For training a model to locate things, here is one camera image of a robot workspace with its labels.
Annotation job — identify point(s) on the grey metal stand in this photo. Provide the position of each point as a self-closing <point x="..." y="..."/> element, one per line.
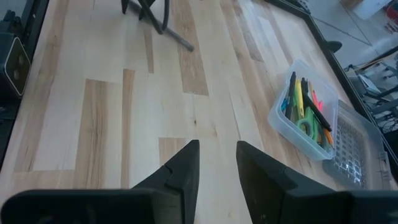
<point x="379" y="90"/>

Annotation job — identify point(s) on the grey tinted box lid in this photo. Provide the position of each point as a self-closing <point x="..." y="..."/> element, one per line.
<point x="354" y="155"/>

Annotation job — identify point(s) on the pink highlighter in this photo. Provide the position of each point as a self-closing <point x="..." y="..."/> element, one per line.
<point x="316" y="101"/>

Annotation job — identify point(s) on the black pen with white print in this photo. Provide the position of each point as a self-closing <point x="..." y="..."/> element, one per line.
<point x="314" y="107"/>

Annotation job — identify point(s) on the white paper sheet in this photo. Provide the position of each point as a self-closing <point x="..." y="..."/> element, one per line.
<point x="371" y="7"/>

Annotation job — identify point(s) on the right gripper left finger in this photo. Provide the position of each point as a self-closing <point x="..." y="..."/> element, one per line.
<point x="180" y="189"/>

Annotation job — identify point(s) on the blue pen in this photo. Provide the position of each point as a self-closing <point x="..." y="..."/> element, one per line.
<point x="284" y="105"/>

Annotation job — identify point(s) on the clear plastic box base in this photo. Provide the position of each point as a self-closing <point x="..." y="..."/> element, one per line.
<point x="286" y="130"/>

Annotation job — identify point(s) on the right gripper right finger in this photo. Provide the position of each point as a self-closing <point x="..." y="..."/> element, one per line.
<point x="267" y="196"/>

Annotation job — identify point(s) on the yellow highlighter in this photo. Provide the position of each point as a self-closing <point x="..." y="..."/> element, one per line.
<point x="299" y="99"/>

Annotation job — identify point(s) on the grey pen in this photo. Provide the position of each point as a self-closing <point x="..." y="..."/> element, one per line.
<point x="177" y="39"/>

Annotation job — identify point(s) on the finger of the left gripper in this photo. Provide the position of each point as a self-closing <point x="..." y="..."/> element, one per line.
<point x="125" y="6"/>
<point x="146" y="7"/>

